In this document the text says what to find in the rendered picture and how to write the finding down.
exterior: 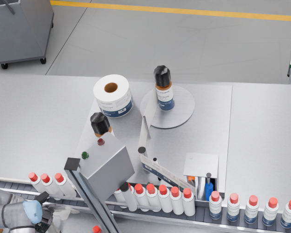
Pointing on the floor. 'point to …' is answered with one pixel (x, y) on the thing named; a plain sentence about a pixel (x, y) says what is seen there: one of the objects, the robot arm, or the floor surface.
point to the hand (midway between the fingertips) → (71, 223)
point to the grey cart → (20, 30)
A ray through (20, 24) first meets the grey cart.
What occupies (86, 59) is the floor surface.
